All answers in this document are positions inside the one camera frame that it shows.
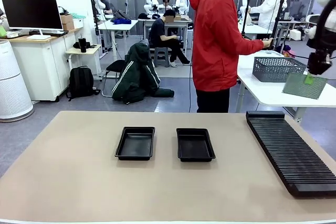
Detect dark green striped jacket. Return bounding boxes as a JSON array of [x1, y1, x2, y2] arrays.
[[111, 42, 175, 105]]

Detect black backpack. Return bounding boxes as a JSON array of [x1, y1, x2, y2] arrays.
[[66, 66, 101, 102]]

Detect black keyboard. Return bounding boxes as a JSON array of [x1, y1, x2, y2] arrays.
[[28, 30, 69, 37]]

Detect person in red jacket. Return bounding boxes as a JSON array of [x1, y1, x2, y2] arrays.
[[188, 0, 265, 114]]

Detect person in white coat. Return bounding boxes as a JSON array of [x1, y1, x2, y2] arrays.
[[248, 0, 286, 31]]

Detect small white rolling table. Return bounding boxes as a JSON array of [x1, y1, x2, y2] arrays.
[[65, 44, 103, 82]]

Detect white cabinet wooden top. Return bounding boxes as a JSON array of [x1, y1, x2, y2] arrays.
[[0, 27, 85, 102]]

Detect black slotted board rack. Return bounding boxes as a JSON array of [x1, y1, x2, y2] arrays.
[[245, 110, 336, 198]]

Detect white background desk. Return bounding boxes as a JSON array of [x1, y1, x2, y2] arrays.
[[138, 18, 194, 54], [98, 19, 139, 54]]

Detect red-sleeved right forearm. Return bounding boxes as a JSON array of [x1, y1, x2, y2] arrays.
[[237, 39, 265, 56]]

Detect seated person grey shirt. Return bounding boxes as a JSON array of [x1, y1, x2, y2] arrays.
[[93, 0, 113, 15]]

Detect white air purifier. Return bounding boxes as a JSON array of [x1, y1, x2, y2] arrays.
[[0, 39, 35, 123]]

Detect black ESD tray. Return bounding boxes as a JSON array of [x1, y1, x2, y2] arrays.
[[114, 126, 156, 161], [176, 127, 216, 163]]

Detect black folding chair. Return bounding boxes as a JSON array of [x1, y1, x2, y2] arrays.
[[101, 59, 127, 98]]

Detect black tumbler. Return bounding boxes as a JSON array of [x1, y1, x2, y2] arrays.
[[78, 34, 88, 53]]

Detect seated person dark clothes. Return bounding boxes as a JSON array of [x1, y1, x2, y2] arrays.
[[148, 9, 191, 67]]

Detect grey mesh basket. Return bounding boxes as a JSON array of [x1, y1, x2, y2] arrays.
[[252, 56, 307, 83]]

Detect grey plastic stool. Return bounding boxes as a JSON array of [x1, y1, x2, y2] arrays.
[[153, 47, 171, 68]]

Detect white side table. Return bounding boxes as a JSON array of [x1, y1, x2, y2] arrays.
[[236, 52, 336, 124]]

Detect black computer monitor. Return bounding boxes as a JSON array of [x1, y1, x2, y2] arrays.
[[1, 0, 64, 40]]

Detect brown cardboard box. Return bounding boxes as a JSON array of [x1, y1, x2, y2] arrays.
[[59, 13, 75, 31]]

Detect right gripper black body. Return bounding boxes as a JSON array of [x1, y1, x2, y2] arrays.
[[307, 50, 333, 76]]

